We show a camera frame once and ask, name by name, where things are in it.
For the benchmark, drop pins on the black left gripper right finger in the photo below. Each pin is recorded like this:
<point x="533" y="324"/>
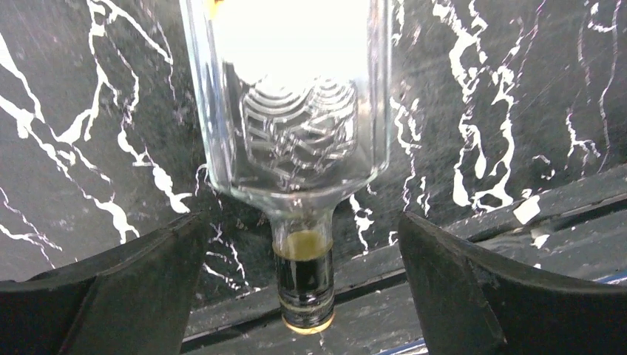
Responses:
<point x="473" y="301"/>

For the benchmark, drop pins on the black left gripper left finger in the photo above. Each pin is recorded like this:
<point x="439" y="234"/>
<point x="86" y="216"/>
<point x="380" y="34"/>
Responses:
<point x="132" y="299"/>

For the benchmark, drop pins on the clear square liquor bottle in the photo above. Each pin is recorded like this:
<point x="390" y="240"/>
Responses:
<point x="293" y="102"/>

